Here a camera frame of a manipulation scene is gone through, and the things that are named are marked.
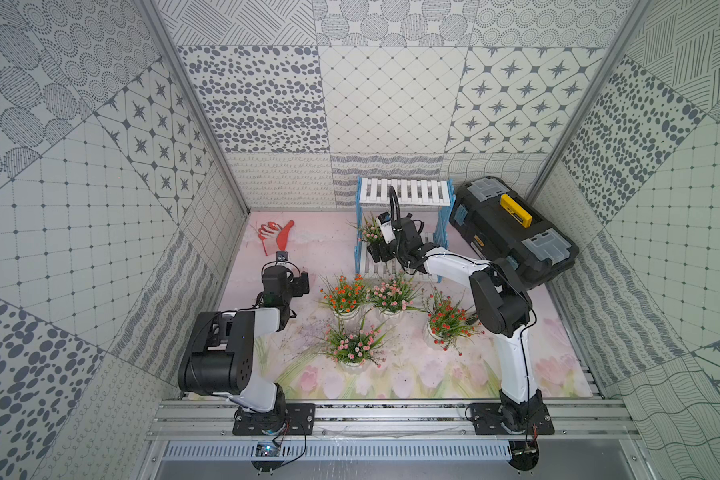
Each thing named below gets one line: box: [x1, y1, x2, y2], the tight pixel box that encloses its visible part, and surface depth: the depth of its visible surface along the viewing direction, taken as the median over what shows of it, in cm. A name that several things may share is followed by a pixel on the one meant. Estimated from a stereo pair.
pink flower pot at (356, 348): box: [323, 320, 387, 367], surface depth 74 cm
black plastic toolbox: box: [450, 176, 579, 289], surface depth 95 cm
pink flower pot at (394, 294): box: [366, 269, 424, 315], surface depth 82 cm
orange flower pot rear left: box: [319, 274, 367, 321], surface depth 85 cm
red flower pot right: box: [422, 287, 485, 356], surface depth 79 cm
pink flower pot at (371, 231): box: [358, 212, 384, 245], surface depth 94 cm
